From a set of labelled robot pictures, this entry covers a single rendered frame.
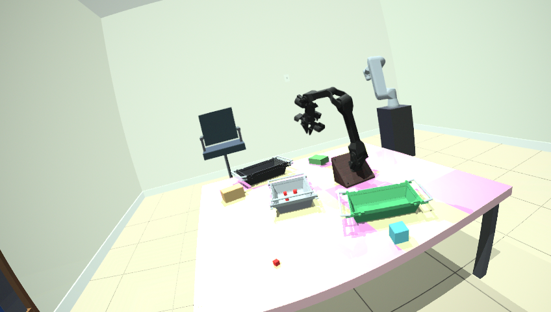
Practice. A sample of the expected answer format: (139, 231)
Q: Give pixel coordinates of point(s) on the light green rectangular block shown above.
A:
(319, 159)

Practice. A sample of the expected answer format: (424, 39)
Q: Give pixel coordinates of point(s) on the small cyan block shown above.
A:
(398, 232)

